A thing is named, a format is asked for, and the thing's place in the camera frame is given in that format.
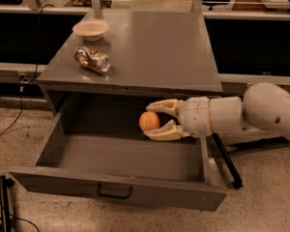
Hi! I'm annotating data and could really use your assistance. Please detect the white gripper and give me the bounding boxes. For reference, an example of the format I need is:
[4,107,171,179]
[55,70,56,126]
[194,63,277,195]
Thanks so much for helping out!
[143,97,212,141]

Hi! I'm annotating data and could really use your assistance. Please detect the orange round can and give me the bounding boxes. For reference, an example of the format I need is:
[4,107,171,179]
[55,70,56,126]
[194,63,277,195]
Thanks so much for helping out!
[139,111,160,131]

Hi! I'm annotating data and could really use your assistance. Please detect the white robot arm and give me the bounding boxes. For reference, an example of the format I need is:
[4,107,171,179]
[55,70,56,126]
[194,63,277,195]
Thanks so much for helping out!
[144,82,290,142]

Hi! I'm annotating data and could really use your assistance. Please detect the grey cabinet with counter top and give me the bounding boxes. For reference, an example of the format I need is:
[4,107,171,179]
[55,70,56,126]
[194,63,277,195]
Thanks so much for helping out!
[37,8,224,135]

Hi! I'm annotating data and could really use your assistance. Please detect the open grey top drawer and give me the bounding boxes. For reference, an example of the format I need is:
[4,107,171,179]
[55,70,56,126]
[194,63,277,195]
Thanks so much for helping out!
[10,93,227,211]

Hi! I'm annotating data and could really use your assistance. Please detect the crushed shiny drink can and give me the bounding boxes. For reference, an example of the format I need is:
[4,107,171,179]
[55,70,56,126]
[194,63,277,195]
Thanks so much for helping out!
[74,46,111,74]

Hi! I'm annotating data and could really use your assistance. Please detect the black metal stand legs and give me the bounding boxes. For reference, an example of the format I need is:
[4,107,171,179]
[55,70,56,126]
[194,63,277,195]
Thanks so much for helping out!
[212,133,290,189]

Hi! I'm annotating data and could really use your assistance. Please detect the beige paper bowl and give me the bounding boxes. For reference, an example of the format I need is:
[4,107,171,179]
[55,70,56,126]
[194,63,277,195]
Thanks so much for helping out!
[72,19,109,42]

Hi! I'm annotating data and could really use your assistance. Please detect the black stand at lower left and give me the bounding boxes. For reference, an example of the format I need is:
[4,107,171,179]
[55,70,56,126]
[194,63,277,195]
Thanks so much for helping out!
[0,174,42,232]

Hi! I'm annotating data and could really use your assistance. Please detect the grey bench rail right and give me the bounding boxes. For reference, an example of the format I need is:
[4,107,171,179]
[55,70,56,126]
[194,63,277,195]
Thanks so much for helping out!
[219,73,290,96]

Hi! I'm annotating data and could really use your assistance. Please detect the grey bench rail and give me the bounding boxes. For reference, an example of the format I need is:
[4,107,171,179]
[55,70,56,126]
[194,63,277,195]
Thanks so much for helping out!
[0,62,46,83]
[219,73,290,96]

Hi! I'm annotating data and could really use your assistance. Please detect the black drawer handle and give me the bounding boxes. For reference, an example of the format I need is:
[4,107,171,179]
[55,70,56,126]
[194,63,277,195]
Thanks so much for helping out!
[97,184,132,200]

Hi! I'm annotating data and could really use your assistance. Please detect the black cable on floor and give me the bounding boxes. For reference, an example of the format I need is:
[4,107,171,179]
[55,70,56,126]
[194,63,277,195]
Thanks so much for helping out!
[0,3,56,140]

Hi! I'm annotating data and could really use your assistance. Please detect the grey bench rail left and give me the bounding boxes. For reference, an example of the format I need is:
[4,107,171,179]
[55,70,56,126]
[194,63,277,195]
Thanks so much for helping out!
[0,62,46,83]

